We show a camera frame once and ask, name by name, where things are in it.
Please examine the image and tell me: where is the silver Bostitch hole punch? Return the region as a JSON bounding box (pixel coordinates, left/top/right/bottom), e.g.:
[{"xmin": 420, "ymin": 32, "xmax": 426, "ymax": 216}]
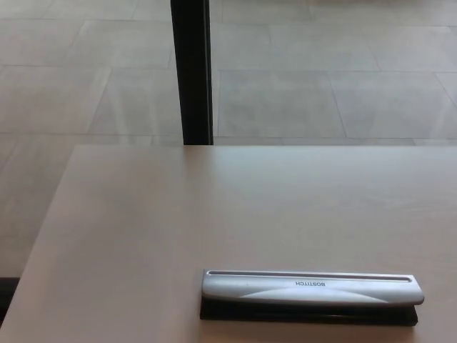
[{"xmin": 199, "ymin": 269, "xmax": 426, "ymax": 328}]

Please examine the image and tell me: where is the black vertical post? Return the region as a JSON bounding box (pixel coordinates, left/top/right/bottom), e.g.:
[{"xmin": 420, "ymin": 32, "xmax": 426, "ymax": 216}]
[{"xmin": 170, "ymin": 0, "xmax": 215, "ymax": 146}]

